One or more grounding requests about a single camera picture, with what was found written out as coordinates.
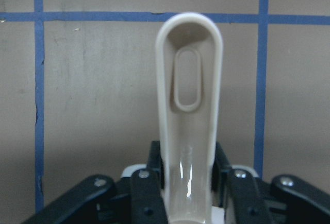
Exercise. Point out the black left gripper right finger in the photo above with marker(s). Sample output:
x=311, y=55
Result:
x=237, y=192

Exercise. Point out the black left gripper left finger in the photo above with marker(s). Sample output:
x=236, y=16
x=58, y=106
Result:
x=147, y=205

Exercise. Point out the beige plastic dustpan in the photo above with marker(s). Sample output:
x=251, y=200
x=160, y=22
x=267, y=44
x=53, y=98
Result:
x=189, y=52

